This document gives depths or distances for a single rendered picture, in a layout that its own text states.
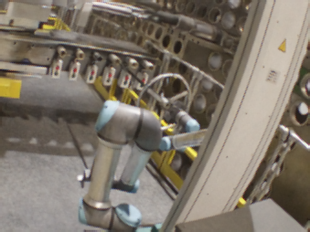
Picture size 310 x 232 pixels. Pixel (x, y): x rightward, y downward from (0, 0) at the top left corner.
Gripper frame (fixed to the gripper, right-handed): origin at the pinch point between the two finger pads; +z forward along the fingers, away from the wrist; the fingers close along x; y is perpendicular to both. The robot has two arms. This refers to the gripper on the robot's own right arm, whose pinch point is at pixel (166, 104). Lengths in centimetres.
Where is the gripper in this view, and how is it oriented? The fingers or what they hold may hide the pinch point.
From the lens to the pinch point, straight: 188.3
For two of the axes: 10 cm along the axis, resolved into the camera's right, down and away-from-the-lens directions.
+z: -4.4, -4.3, 7.9
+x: 6.4, -7.7, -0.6
